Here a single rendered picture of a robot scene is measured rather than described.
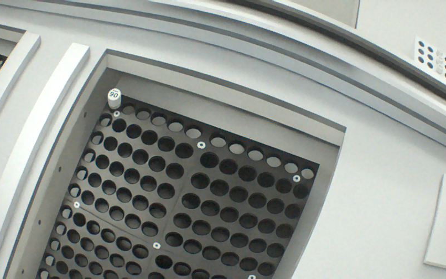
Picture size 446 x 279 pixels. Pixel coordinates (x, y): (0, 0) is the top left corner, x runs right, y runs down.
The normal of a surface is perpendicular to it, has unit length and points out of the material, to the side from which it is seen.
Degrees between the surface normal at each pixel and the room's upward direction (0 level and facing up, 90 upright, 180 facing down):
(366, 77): 90
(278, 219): 0
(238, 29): 90
